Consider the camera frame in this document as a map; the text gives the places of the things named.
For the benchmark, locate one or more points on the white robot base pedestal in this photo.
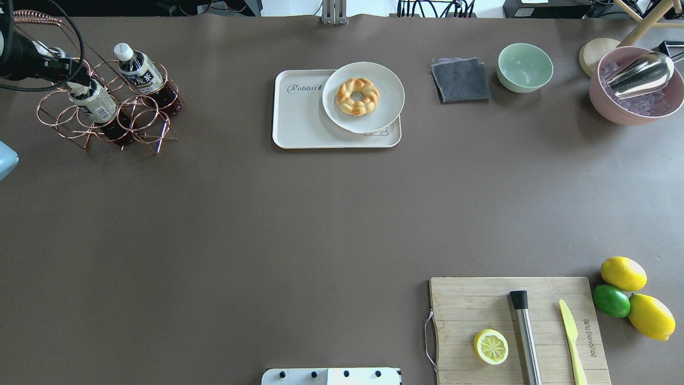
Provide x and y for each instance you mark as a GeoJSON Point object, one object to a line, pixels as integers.
{"type": "Point", "coordinates": [334, 375]}

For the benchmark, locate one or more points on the yellow lemon lower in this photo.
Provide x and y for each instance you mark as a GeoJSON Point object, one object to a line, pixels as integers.
{"type": "Point", "coordinates": [651, 317]}

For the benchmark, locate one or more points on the yellow plastic knife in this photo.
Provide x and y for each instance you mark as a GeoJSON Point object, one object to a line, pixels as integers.
{"type": "Point", "coordinates": [572, 335]}

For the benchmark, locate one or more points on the green lime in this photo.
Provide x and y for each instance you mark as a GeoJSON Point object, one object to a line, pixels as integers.
{"type": "Point", "coordinates": [611, 301]}

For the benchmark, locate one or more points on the pink ice bowl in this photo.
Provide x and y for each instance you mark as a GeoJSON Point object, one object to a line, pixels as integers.
{"type": "Point", "coordinates": [636, 110]}

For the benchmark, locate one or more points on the tea bottle front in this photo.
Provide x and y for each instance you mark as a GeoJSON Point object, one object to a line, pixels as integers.
{"type": "Point", "coordinates": [142, 75]}

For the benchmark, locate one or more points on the wooden cutting board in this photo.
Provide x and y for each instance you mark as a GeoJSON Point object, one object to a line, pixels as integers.
{"type": "Point", "coordinates": [462, 307]}

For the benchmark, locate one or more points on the braided ring pastry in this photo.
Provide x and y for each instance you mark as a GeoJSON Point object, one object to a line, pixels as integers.
{"type": "Point", "coordinates": [357, 97]}

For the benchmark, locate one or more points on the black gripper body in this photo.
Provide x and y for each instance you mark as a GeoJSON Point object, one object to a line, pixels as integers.
{"type": "Point", "coordinates": [22, 55]}

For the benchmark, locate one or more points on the metal ice scoop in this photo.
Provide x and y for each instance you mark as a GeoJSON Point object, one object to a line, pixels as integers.
{"type": "Point", "coordinates": [647, 73]}

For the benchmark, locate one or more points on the grey folded cloth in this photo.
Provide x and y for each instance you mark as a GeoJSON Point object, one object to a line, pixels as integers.
{"type": "Point", "coordinates": [460, 79]}

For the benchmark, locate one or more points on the steel cylindrical muddler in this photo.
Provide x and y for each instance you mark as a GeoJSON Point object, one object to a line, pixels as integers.
{"type": "Point", "coordinates": [519, 300]}

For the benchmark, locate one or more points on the yellow lemon upper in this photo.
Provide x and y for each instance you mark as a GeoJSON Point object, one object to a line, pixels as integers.
{"type": "Point", "coordinates": [624, 273]}

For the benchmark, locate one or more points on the white serving tray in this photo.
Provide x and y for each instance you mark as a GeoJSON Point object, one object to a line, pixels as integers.
{"type": "Point", "coordinates": [300, 121]}

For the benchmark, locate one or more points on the mint green bowl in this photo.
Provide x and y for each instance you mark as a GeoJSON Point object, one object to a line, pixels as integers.
{"type": "Point", "coordinates": [524, 68]}

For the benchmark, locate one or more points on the round wooden coaster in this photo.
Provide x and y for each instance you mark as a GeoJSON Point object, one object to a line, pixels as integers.
{"type": "Point", "coordinates": [592, 52]}

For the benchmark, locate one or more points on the half lemon slice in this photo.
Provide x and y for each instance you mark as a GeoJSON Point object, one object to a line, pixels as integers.
{"type": "Point", "coordinates": [491, 346]}

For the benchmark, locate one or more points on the copper wire bottle rack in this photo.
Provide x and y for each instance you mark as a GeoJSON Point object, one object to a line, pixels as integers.
{"type": "Point", "coordinates": [149, 125]}

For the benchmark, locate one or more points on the yellow lemon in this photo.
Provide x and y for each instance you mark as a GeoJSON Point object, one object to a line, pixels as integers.
{"type": "Point", "coordinates": [651, 317]}
{"type": "Point", "coordinates": [624, 273]}

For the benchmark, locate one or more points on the white round plate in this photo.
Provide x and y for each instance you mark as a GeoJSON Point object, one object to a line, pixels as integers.
{"type": "Point", "coordinates": [391, 97]}

